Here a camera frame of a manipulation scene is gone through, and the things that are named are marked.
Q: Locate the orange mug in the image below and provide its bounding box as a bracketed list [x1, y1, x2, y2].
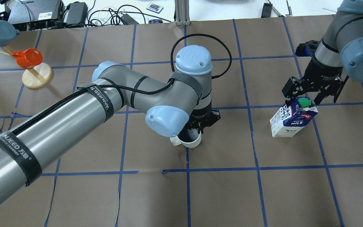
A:
[12, 48, 43, 69]

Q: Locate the blue white milk carton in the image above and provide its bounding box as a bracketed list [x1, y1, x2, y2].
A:
[270, 97, 318, 137]

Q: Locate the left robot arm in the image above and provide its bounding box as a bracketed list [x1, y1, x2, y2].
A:
[0, 45, 220, 206]

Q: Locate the aluminium frame post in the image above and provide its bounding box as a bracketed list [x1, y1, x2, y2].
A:
[175, 0, 191, 26]

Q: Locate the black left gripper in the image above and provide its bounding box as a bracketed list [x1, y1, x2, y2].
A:
[186, 102, 221, 131]

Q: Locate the black computer box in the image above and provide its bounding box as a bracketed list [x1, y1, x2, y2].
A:
[8, 0, 65, 31]

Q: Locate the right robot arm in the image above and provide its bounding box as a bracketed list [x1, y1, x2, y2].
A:
[282, 0, 363, 106]

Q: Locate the black power adapter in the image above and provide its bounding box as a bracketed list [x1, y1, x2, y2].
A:
[261, 3, 273, 18]

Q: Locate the white ribbed HOME mug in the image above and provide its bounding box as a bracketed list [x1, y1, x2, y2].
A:
[170, 128, 202, 148]

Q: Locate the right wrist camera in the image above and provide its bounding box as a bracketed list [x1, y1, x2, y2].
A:
[295, 40, 320, 57]

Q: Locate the black power brick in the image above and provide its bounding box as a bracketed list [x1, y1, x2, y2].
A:
[64, 2, 88, 25]

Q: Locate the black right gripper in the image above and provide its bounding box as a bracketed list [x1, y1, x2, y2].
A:
[281, 58, 349, 106]

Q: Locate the small remote control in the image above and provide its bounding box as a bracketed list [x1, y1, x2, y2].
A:
[146, 3, 163, 14]

